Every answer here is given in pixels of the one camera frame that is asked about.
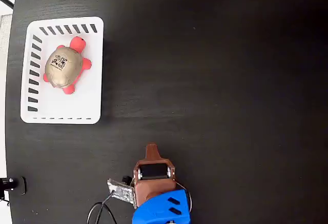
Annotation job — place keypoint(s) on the grey textured panel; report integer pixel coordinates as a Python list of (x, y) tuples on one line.
[(5, 29)]

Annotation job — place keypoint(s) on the black rod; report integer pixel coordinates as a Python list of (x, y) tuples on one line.
[(6, 0)]

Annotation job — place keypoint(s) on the white plastic basket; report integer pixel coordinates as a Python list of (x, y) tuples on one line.
[(84, 101)]

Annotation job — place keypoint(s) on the black table clamp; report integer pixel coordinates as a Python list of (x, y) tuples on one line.
[(21, 185)]

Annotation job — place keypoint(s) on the bare camera circuit board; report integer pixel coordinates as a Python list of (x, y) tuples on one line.
[(120, 190)]

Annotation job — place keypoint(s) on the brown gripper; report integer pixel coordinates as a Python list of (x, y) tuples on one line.
[(154, 186)]

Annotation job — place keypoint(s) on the red turtle toy gold shell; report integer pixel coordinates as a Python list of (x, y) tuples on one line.
[(64, 65)]

